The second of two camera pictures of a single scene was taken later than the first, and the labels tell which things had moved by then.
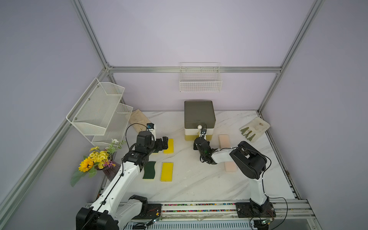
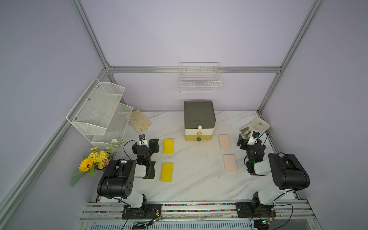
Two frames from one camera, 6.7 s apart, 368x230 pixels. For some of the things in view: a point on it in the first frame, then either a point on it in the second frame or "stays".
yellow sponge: [166, 171] stays
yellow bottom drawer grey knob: [192, 137] stays
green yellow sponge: [149, 171] stays
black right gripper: [195, 147] -> [244, 143]
